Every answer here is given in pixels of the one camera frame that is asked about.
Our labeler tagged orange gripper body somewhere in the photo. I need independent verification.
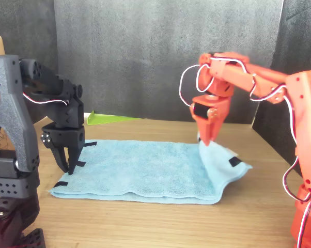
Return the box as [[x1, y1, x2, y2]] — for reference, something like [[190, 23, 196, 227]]
[[189, 95, 231, 125]]

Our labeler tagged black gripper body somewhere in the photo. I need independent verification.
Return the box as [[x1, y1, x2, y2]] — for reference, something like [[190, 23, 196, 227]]
[[40, 122, 85, 150]]

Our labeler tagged light blue towel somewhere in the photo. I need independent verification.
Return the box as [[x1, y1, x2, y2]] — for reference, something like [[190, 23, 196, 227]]
[[49, 139, 253, 206]]

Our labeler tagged wide grey foam panel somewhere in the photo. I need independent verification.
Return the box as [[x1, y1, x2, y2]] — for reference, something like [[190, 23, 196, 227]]
[[54, 0, 284, 124]]

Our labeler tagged dark grey foam panel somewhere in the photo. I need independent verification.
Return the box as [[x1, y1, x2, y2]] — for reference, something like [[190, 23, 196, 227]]
[[252, 0, 311, 179], [0, 0, 60, 117]]

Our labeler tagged servo cable of black arm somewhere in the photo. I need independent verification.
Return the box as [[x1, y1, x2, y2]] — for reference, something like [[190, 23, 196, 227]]
[[22, 92, 69, 106]]

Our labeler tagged green acrylic bracket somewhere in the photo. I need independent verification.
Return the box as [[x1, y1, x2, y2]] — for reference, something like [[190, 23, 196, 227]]
[[87, 110, 143, 127]]

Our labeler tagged servo cable at orange gripper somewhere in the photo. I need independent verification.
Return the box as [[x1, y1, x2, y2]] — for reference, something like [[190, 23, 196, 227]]
[[179, 57, 288, 108]]

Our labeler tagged servo cable at orange base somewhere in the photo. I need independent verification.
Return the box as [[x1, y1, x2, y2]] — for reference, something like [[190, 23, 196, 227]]
[[282, 98, 311, 248]]

